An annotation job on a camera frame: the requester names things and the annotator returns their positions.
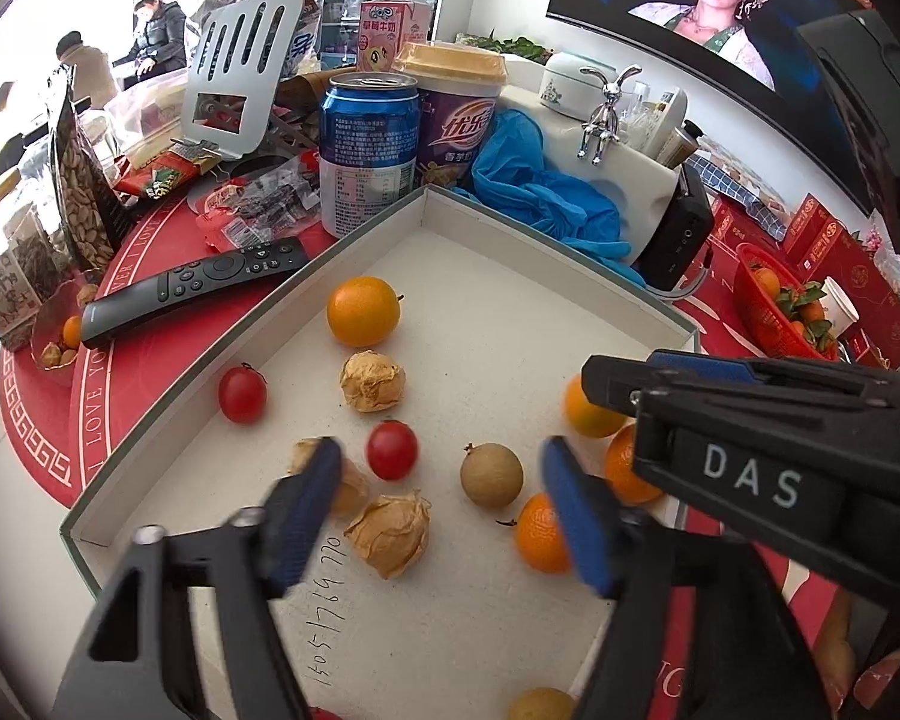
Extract white slotted metal stand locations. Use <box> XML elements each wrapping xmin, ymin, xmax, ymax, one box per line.
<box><xmin>180</xmin><ymin>0</ymin><xmax>305</xmax><ymax>162</ymax></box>

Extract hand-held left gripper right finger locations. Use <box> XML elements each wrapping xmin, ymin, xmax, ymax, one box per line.
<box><xmin>540</xmin><ymin>436</ymin><xmax>833</xmax><ymax>720</ymax></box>

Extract small glass dish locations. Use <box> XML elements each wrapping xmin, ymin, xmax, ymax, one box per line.
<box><xmin>30</xmin><ymin>277</ymin><xmax>104</xmax><ymax>391</ymax></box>

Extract yellow round fruit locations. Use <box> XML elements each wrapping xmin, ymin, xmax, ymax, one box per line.
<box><xmin>506</xmin><ymin>687</ymin><xmax>578</xmax><ymax>720</ymax></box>

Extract brown capped bottle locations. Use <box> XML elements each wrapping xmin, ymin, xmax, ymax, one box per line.
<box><xmin>656</xmin><ymin>120</ymin><xmax>704</xmax><ymax>170</ymax></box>

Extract blue drink can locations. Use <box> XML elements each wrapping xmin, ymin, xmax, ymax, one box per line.
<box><xmin>319</xmin><ymin>73</ymin><xmax>421</xmax><ymax>241</ymax></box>

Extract silver rabbit figurine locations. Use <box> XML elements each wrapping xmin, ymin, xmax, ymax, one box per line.
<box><xmin>576</xmin><ymin>66</ymin><xmax>642</xmax><ymax>164</ymax></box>

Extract large blue print plastic bag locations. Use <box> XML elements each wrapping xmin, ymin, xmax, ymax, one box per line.
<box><xmin>191</xmin><ymin>0</ymin><xmax>327</xmax><ymax>83</ymax></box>

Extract green potted plant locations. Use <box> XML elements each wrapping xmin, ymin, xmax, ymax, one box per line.
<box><xmin>456</xmin><ymin>31</ymin><xmax>554</xmax><ymax>65</ymax></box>

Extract curved black television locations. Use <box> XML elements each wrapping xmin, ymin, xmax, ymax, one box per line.
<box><xmin>546</xmin><ymin>0</ymin><xmax>878</xmax><ymax>211</ymax></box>

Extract black radio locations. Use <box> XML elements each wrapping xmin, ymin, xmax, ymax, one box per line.
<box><xmin>636</xmin><ymin>163</ymin><xmax>716</xmax><ymax>301</ymax></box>

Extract red plastic basket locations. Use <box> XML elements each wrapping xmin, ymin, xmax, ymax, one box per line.
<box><xmin>733</xmin><ymin>242</ymin><xmax>841</xmax><ymax>361</ymax></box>

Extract clear bag of seeds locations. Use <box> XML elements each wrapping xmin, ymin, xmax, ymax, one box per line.
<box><xmin>47</xmin><ymin>64</ymin><xmax>140</xmax><ymax>275</ymax></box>

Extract red snack packet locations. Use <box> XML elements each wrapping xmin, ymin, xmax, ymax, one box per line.
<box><xmin>114</xmin><ymin>150</ymin><xmax>218</xmax><ymax>201</ymax></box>

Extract grey cardboard box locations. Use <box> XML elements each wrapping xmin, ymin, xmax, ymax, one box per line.
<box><xmin>58</xmin><ymin>184</ymin><xmax>700</xmax><ymax>720</ymax></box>

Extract pile of leafy mandarins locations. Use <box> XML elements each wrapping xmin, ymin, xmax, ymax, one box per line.
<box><xmin>746</xmin><ymin>259</ymin><xmax>837</xmax><ymax>353</ymax></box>

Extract pink milk carton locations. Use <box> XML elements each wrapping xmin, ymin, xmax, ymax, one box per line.
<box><xmin>358</xmin><ymin>0</ymin><xmax>434</xmax><ymax>83</ymax></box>

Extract small smooth orange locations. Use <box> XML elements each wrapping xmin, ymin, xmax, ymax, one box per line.
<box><xmin>564</xmin><ymin>375</ymin><xmax>629</xmax><ymax>440</ymax></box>
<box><xmin>326</xmin><ymin>276</ymin><xmax>404</xmax><ymax>348</ymax></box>
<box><xmin>604</xmin><ymin>424</ymin><xmax>665</xmax><ymax>507</ymax></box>

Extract mandarin with stem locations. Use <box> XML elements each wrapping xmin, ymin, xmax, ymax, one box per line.
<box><xmin>495</xmin><ymin>493</ymin><xmax>575</xmax><ymax>575</ymax></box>

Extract pile of clear candy packets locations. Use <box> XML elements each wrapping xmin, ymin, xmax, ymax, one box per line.
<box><xmin>187</xmin><ymin>152</ymin><xmax>323</xmax><ymax>252</ymax></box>

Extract physalis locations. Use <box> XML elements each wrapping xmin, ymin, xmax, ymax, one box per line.
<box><xmin>339</xmin><ymin>350</ymin><xmax>407</xmax><ymax>413</ymax></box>
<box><xmin>289</xmin><ymin>439</ymin><xmax>371</xmax><ymax>518</ymax></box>
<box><xmin>343</xmin><ymin>491</ymin><xmax>432</xmax><ymax>580</ymax></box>

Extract black remote control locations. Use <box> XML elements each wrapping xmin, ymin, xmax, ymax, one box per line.
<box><xmin>80</xmin><ymin>236</ymin><xmax>310</xmax><ymax>350</ymax></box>

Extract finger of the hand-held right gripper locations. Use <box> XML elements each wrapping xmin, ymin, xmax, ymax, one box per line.
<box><xmin>645</xmin><ymin>351</ymin><xmax>900</xmax><ymax>410</ymax></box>
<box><xmin>581</xmin><ymin>355</ymin><xmax>900</xmax><ymax>428</ymax></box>

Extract red gift box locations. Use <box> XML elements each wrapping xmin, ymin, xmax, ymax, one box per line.
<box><xmin>784</xmin><ymin>193</ymin><xmax>841</xmax><ymax>263</ymax></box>
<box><xmin>709</xmin><ymin>199</ymin><xmax>787</xmax><ymax>271</ymax></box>
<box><xmin>802</xmin><ymin>221</ymin><xmax>900</xmax><ymax>368</ymax></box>

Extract round red printed table mat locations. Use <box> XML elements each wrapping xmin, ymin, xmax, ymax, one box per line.
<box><xmin>0</xmin><ymin>187</ymin><xmax>900</xmax><ymax>720</ymax></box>

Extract blue checked cloth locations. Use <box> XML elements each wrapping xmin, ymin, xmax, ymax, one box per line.
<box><xmin>686</xmin><ymin>146</ymin><xmax>796</xmax><ymax>230</ymax></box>

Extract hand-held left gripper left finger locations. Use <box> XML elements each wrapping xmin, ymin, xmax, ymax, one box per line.
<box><xmin>51</xmin><ymin>436</ymin><xmax>346</xmax><ymax>720</ymax></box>

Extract red cherry tomato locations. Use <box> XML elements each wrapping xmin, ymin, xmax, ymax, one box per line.
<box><xmin>365</xmin><ymin>421</ymin><xmax>419</xmax><ymax>482</ymax></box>
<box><xmin>218</xmin><ymin>364</ymin><xmax>268</xmax><ymax>423</ymax></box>

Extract white floral ceramic pot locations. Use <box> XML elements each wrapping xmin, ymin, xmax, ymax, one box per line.
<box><xmin>538</xmin><ymin>51</ymin><xmax>608</xmax><ymax>117</ymax></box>

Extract printed snack carton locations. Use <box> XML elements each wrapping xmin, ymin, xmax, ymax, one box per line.
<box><xmin>0</xmin><ymin>249</ymin><xmax>46</xmax><ymax>353</ymax></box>

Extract blue rubber gloves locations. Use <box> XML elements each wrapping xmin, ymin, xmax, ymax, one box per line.
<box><xmin>471</xmin><ymin>109</ymin><xmax>646</xmax><ymax>286</ymax></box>

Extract brown longan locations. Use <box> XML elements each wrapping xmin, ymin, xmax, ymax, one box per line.
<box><xmin>460</xmin><ymin>443</ymin><xmax>524</xmax><ymax>509</ymax></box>

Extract purple milk tea cup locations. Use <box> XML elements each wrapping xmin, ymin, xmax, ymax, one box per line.
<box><xmin>394</xmin><ymin>43</ymin><xmax>509</xmax><ymax>192</ymax></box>

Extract white leaf print paper cup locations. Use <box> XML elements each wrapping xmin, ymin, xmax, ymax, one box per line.
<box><xmin>821</xmin><ymin>276</ymin><xmax>861</xmax><ymax>338</ymax></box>

